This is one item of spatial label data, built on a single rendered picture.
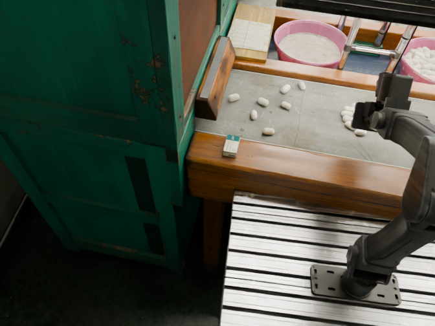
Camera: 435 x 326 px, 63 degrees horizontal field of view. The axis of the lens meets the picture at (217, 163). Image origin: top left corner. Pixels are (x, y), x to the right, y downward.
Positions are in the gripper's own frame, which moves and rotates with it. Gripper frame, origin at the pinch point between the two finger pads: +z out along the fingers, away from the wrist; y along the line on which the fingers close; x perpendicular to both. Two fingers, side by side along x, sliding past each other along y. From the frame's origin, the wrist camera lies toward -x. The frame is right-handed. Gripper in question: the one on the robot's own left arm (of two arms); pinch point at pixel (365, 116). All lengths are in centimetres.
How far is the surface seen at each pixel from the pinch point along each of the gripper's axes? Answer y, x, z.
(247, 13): 40, -29, 40
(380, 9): 5.2, -24.4, -10.3
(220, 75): 40.9, -4.3, 0.7
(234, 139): 33.2, 11.5, -8.8
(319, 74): 11.7, -10.1, 19.5
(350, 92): 1.2, -6.0, 18.6
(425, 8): -4.2, -25.9, -10.5
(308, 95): 14.3, -3.0, 15.1
